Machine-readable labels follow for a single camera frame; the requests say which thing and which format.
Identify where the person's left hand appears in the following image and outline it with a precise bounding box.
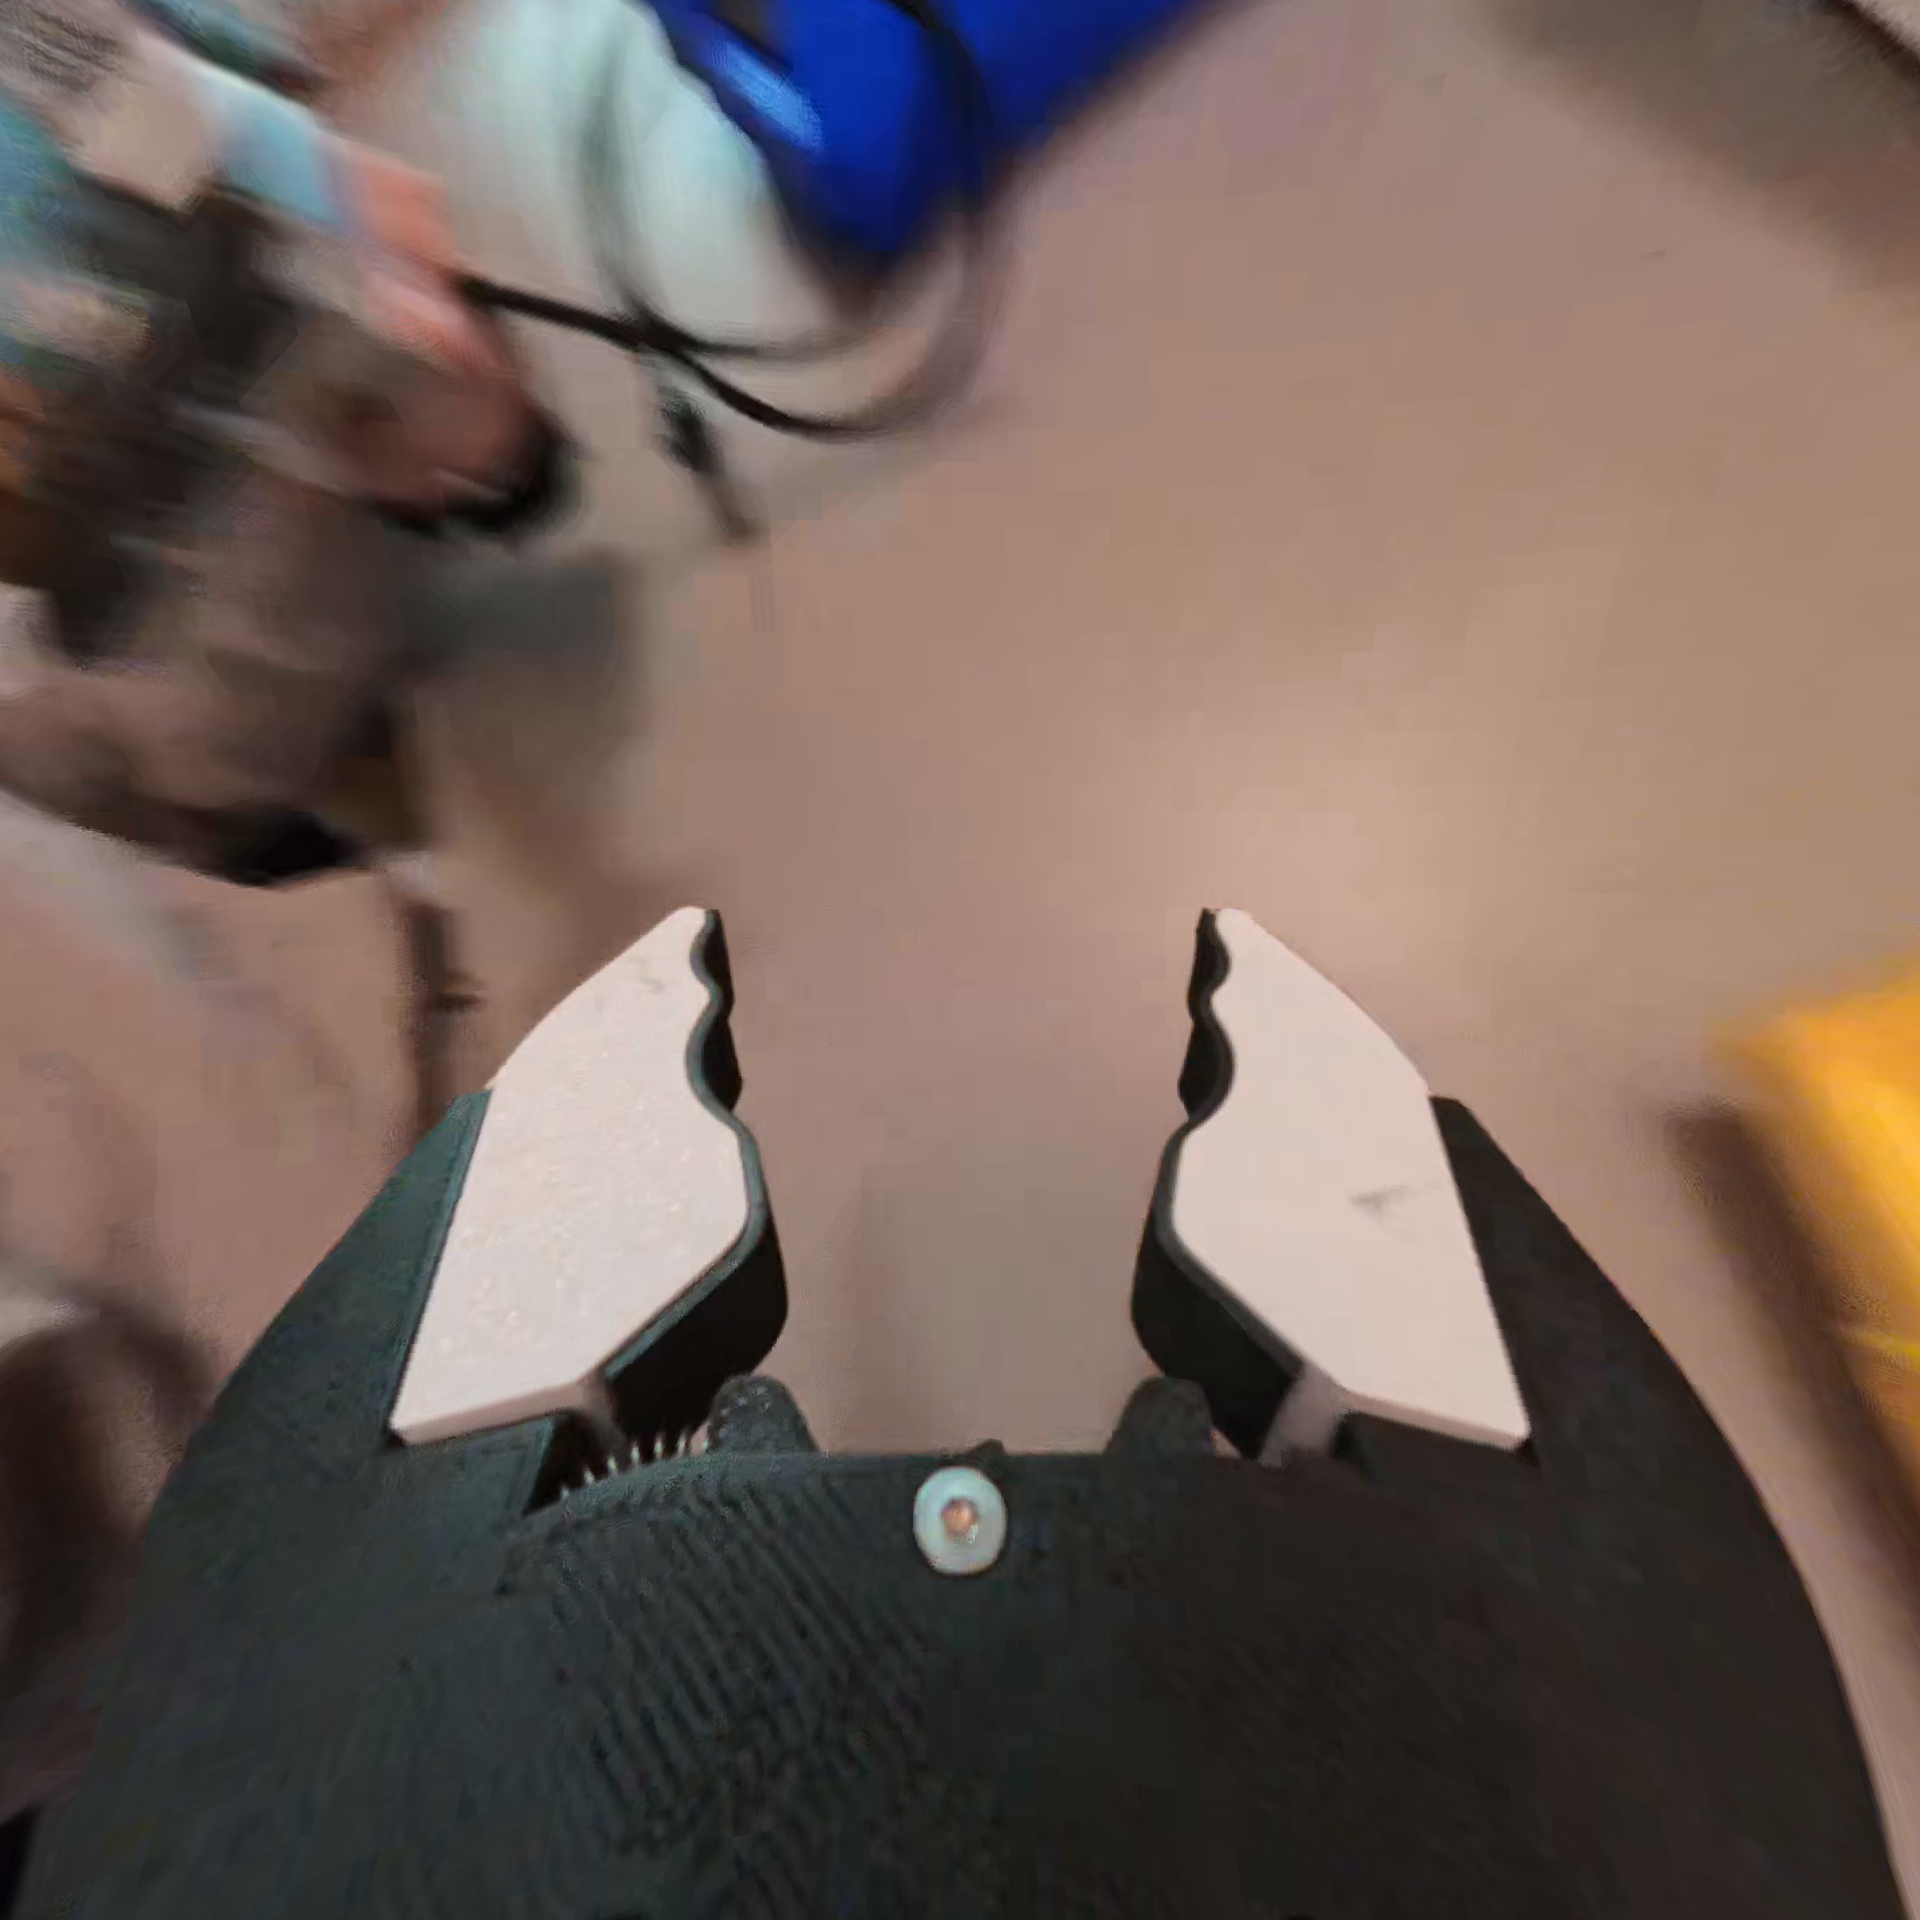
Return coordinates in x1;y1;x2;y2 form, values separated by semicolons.
336;151;564;519

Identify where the large yellow plastic bin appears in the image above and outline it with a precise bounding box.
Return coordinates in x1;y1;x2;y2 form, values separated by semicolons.
1703;960;1920;1442

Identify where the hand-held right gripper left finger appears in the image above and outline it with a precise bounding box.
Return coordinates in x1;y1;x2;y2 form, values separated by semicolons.
387;906;788;1450

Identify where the blue plastic bin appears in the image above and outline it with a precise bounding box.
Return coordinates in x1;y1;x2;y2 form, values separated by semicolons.
644;0;1216;280

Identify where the black braided cable green plug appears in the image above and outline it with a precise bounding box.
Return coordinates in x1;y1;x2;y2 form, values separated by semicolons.
456;225;999;545

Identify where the beige desk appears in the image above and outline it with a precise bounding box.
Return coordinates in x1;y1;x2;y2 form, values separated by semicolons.
0;0;1920;1818

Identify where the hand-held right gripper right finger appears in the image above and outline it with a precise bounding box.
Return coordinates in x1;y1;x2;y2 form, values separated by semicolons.
1132;906;1531;1465

